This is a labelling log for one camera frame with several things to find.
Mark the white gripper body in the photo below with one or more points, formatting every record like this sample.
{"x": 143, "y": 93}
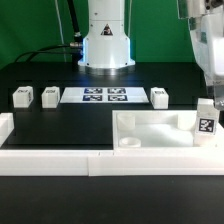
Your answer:
{"x": 206, "y": 28}

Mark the white square table top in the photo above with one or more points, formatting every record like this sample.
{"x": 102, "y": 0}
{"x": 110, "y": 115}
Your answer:
{"x": 145, "y": 129}

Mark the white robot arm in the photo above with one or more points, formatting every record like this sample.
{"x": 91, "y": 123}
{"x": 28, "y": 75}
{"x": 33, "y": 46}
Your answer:
{"x": 106, "y": 48}

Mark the white U-shaped fence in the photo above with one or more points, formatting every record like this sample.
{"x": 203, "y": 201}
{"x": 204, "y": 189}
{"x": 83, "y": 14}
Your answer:
{"x": 198, "y": 160}

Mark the white sheet with markers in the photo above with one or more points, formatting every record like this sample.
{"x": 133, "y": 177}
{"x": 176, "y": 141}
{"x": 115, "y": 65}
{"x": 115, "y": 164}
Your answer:
{"x": 104, "y": 95}

